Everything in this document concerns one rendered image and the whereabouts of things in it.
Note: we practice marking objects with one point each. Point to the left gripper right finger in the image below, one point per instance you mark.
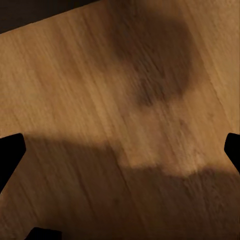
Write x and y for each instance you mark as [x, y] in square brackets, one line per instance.
[232, 149]

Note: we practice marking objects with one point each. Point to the cabinet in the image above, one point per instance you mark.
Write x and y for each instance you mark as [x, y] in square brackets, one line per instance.
[18, 13]

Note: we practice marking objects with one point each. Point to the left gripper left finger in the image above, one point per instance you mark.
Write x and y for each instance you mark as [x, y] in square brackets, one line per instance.
[12, 149]

